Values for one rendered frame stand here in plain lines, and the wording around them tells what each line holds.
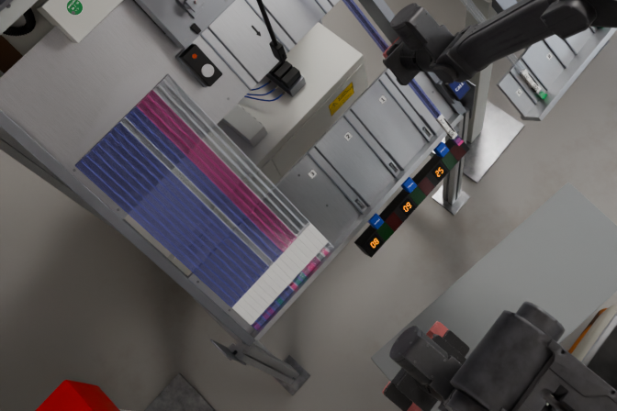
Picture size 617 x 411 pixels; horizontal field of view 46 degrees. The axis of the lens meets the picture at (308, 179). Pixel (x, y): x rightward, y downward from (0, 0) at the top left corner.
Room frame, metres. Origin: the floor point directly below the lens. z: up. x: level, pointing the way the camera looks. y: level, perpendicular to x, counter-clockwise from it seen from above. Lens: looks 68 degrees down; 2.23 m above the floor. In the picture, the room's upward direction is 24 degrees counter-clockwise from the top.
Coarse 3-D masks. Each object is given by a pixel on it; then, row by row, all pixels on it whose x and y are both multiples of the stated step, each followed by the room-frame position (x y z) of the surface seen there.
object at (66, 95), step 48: (240, 0) 0.86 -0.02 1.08; (288, 0) 0.85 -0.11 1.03; (336, 0) 0.84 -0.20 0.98; (48, 48) 0.85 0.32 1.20; (96, 48) 0.83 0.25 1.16; (144, 48) 0.82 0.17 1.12; (240, 48) 0.80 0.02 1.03; (288, 48) 0.78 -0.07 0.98; (0, 96) 0.80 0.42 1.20; (48, 96) 0.78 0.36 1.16; (96, 96) 0.77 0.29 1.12; (192, 96) 0.74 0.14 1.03; (240, 96) 0.73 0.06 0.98; (48, 144) 0.72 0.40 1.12; (96, 192) 0.64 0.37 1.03
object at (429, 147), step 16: (432, 144) 0.56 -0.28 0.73; (416, 160) 0.55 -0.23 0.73; (400, 176) 0.53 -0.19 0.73; (384, 192) 0.51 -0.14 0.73; (368, 208) 0.49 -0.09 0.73; (352, 224) 0.48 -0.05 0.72; (304, 288) 0.39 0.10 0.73; (288, 304) 0.37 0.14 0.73; (272, 320) 0.35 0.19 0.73; (256, 336) 0.34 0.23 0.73
